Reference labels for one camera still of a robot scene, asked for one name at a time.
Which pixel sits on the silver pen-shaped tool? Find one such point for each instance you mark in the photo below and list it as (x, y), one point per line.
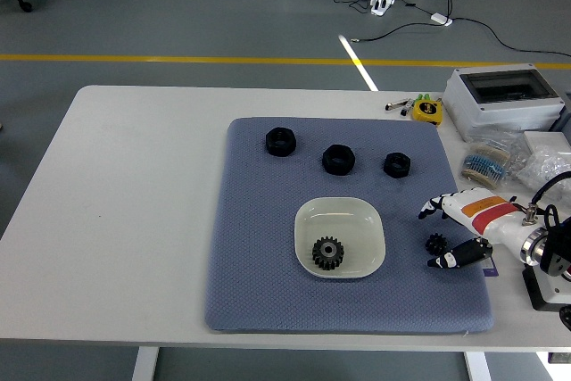
(397, 105)

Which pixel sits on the large black gear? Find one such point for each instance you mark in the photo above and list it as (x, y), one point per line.
(322, 256)

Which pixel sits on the blue-grey textured mat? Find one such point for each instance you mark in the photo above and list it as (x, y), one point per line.
(267, 242)

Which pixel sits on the white power strip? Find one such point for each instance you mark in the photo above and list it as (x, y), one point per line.
(383, 4)

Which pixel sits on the small black gear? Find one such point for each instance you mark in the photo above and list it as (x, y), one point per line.
(436, 244)

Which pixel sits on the black and white base block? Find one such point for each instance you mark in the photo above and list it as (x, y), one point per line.
(546, 292)

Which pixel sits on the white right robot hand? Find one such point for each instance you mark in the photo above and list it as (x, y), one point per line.
(486, 213)

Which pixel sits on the grey electrical enclosure box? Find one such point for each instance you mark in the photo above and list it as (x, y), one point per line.
(504, 118)

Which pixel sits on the yellow tape measure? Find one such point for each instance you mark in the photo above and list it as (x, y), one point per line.
(426, 112)

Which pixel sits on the white and purple label strip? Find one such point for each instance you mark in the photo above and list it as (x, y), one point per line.
(490, 270)

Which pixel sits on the large black hex nut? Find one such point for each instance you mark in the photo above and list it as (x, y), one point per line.
(280, 142)
(339, 160)

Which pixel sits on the clear bag of screws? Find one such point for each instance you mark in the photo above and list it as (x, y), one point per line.
(546, 167)

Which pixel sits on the white square dish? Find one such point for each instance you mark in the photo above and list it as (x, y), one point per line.
(357, 229)

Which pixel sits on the white table leg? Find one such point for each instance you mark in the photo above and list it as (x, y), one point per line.
(478, 366)
(145, 365)

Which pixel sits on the flat white box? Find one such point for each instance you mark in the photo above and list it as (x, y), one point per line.
(546, 139)

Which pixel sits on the white power adapter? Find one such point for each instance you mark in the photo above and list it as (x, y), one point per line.
(441, 19)

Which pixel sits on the small black hex nut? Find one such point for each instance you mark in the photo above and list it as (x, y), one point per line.
(396, 165)

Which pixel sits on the clear bag of resistors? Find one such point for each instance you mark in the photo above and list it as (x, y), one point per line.
(486, 164)

